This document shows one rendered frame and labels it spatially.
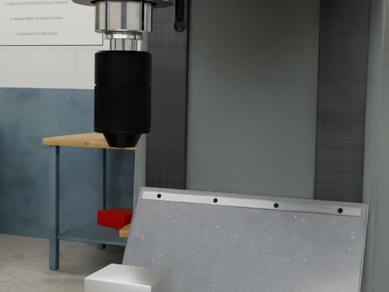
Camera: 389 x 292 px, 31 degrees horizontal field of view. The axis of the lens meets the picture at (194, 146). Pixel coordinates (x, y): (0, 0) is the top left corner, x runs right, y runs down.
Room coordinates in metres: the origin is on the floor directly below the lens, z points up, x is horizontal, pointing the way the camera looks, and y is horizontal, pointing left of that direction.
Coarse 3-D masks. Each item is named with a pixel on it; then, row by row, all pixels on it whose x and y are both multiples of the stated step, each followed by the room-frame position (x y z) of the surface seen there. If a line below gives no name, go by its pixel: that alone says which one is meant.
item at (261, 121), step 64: (192, 0) 0.96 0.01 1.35; (256, 0) 0.93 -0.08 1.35; (320, 0) 0.90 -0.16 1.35; (384, 0) 0.88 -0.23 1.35; (192, 64) 0.96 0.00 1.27; (256, 64) 0.92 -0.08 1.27; (320, 64) 0.89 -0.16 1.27; (384, 64) 0.88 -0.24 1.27; (192, 128) 0.96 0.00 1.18; (256, 128) 0.92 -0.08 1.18; (320, 128) 0.89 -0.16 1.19; (384, 128) 0.88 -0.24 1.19; (256, 192) 0.92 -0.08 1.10; (320, 192) 0.89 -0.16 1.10; (384, 192) 0.88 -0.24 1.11; (384, 256) 0.88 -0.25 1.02
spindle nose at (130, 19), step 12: (96, 0) 0.57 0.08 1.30; (108, 0) 0.56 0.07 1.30; (120, 0) 0.56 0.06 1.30; (132, 0) 0.56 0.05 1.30; (96, 12) 0.57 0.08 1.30; (108, 12) 0.56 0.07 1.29; (120, 12) 0.56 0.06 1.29; (132, 12) 0.56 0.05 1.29; (144, 12) 0.56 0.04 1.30; (96, 24) 0.57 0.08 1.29; (108, 24) 0.56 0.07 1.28; (120, 24) 0.56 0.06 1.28; (132, 24) 0.56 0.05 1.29; (144, 24) 0.56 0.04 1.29
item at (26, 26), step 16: (0, 0) 5.66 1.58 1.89; (16, 0) 5.60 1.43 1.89; (32, 0) 5.55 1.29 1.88; (48, 0) 5.50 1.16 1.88; (64, 0) 5.45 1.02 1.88; (0, 16) 5.66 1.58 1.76; (16, 16) 5.60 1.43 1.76; (32, 16) 5.55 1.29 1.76; (48, 16) 5.50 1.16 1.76; (64, 16) 5.45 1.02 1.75; (80, 16) 5.40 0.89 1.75; (0, 32) 5.66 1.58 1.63; (16, 32) 5.60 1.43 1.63; (32, 32) 5.55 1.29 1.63; (48, 32) 5.50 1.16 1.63; (64, 32) 5.45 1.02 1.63; (80, 32) 5.39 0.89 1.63; (96, 32) 5.35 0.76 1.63
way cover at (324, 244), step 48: (144, 192) 0.97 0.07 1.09; (192, 192) 0.95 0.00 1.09; (144, 240) 0.94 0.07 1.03; (192, 240) 0.92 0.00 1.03; (240, 240) 0.89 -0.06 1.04; (288, 240) 0.88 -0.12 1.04; (336, 240) 0.86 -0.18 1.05; (192, 288) 0.89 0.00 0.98; (240, 288) 0.87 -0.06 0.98; (288, 288) 0.85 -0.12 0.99; (336, 288) 0.83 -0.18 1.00
